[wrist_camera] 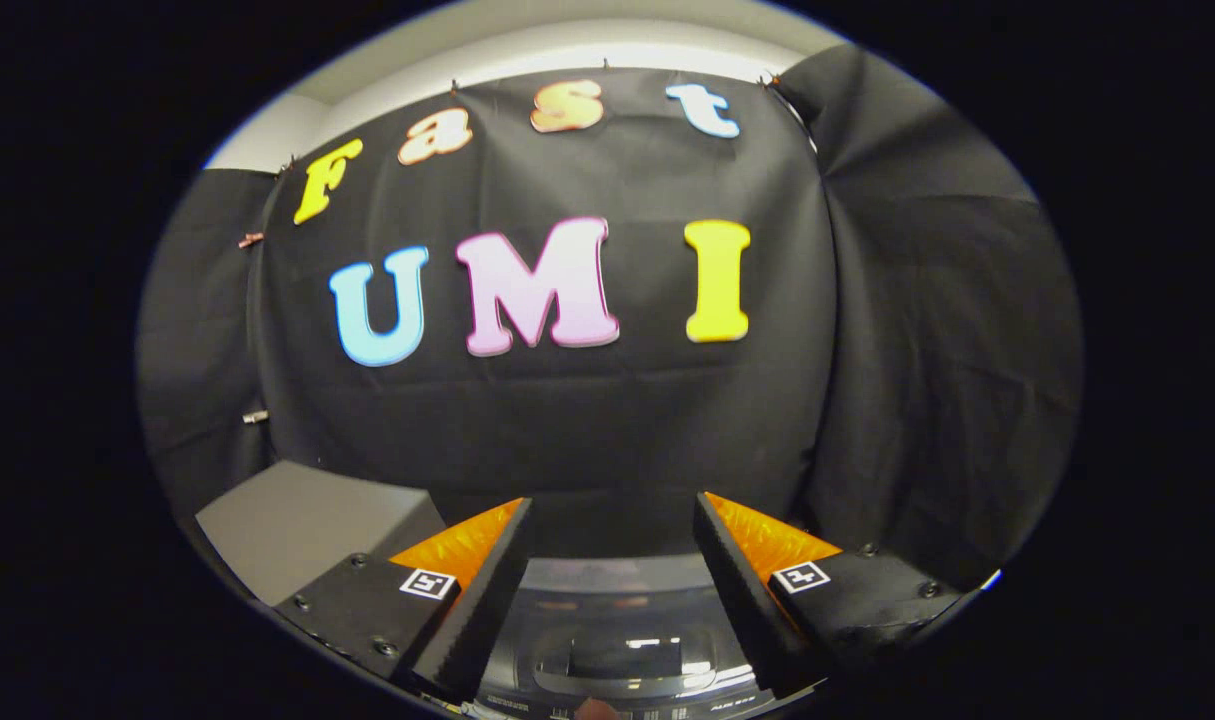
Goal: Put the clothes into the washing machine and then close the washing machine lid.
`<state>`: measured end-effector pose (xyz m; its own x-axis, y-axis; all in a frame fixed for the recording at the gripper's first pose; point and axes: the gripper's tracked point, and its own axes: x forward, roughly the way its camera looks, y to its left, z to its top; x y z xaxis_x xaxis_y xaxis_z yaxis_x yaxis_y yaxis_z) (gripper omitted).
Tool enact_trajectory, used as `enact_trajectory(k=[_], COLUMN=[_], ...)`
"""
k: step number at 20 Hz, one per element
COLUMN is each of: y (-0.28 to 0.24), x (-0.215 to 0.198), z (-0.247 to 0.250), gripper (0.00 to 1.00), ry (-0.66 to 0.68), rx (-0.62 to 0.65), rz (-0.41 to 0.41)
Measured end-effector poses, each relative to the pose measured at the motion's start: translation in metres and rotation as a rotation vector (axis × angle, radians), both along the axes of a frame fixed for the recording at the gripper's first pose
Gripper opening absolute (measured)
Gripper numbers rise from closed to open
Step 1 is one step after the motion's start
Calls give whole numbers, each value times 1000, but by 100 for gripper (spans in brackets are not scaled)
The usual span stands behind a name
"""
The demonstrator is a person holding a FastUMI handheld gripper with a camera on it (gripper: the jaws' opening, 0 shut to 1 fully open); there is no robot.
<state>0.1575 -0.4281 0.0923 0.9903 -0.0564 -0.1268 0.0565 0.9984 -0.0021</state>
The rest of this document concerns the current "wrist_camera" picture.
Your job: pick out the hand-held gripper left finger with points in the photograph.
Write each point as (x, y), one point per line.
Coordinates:
(482, 600)

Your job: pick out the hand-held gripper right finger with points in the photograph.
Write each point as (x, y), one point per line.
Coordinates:
(742, 600)

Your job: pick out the grey washing machine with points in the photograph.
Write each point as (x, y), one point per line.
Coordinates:
(667, 708)

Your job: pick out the grey cabinet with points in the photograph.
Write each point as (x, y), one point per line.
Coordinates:
(307, 520)

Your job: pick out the silver clip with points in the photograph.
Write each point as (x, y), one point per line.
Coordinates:
(255, 416)

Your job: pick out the copper clip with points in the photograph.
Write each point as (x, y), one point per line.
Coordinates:
(252, 240)

